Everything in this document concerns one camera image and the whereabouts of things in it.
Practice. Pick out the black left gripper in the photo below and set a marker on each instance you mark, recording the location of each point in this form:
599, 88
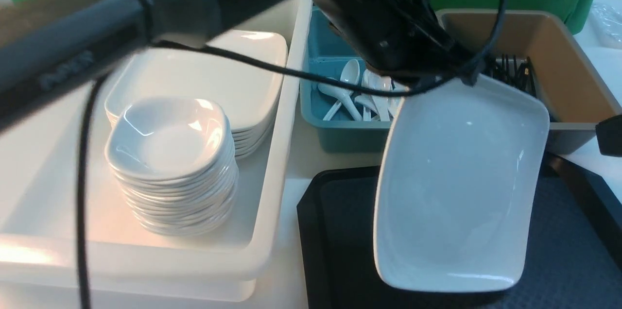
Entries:
401, 39

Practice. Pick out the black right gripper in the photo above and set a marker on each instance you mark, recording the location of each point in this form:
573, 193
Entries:
609, 136

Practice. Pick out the large white rice plate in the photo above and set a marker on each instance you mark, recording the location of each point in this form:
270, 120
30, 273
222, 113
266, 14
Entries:
456, 188

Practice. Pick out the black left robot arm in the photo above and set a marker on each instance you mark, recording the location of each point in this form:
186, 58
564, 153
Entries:
51, 47

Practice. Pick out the brown plastic bin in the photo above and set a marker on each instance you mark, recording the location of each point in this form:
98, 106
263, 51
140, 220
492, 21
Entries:
563, 56

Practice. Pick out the white spoon leftmost in bin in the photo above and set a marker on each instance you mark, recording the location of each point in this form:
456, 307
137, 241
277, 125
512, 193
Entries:
343, 97

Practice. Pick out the blue plastic bin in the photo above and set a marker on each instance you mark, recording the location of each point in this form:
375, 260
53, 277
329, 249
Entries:
327, 55

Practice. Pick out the pile of black chopsticks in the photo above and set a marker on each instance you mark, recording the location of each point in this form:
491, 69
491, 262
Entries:
517, 72

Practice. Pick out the black serving tray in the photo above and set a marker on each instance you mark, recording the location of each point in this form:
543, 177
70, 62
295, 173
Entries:
573, 257

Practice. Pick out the stack of white rectangular plates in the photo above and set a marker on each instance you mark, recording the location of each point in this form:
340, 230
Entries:
248, 95

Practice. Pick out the stack of white small bowls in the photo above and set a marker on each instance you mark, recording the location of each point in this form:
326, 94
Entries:
174, 160

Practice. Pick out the large white plastic tub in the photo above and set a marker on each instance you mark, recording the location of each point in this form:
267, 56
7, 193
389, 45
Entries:
38, 172

